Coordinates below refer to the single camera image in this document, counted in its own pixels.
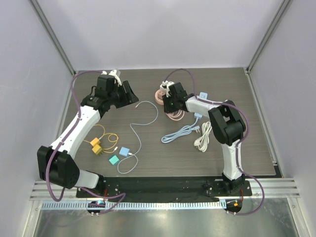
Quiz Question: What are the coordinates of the aluminium frame rail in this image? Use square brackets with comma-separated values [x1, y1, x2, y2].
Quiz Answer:
[30, 178, 300, 200]

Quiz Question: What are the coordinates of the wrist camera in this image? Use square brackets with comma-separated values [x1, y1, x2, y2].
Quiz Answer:
[101, 69, 122, 86]
[165, 81, 174, 97]

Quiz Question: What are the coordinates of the blue charger with white cable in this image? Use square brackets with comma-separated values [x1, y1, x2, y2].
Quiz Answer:
[117, 101, 158, 175]

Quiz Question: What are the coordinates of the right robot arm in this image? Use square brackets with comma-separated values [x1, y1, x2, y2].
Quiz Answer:
[160, 81, 246, 196]

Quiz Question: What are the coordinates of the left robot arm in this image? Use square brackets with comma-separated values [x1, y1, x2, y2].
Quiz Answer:
[37, 70, 139, 198]

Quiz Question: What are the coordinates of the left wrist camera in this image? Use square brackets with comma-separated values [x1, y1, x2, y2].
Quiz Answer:
[101, 69, 122, 86]

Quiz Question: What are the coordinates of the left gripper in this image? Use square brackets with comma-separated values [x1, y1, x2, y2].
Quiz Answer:
[108, 80, 138, 108]

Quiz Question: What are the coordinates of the blue power strip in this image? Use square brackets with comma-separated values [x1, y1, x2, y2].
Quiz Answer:
[161, 113, 202, 144]

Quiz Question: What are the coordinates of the white power strip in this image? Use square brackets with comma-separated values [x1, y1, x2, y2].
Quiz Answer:
[194, 121, 212, 153]

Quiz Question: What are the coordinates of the white cube adapter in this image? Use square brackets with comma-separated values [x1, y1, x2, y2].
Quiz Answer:
[159, 81, 170, 94]

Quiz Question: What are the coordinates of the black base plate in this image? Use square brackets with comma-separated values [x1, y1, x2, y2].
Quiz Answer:
[88, 176, 252, 197]

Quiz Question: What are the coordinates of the pink round socket base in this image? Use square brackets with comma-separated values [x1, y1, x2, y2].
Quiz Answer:
[155, 89, 185, 121]

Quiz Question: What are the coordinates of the white cable duct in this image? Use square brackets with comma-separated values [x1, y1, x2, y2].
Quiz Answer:
[41, 199, 227, 210]

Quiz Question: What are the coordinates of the yellow dual USB adapter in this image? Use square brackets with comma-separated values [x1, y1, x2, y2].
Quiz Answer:
[92, 144, 104, 156]

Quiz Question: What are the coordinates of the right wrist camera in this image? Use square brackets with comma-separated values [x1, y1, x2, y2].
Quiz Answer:
[165, 81, 174, 97]

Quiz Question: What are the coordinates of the green plug adapter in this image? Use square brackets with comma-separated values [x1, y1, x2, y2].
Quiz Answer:
[108, 155, 120, 166]

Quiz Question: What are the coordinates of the yellow charger with cable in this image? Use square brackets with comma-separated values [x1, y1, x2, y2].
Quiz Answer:
[82, 124, 119, 154]

